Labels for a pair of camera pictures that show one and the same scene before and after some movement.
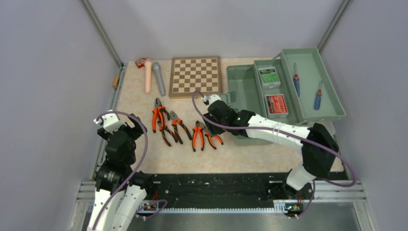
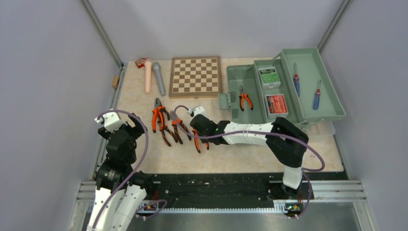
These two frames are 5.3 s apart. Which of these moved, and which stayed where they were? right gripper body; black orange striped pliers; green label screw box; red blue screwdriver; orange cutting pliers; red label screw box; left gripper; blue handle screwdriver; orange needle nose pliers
Moved: orange needle nose pliers; orange cutting pliers; right gripper body
Stayed: blue handle screwdriver; red blue screwdriver; left gripper; black orange striped pliers; green label screw box; red label screw box
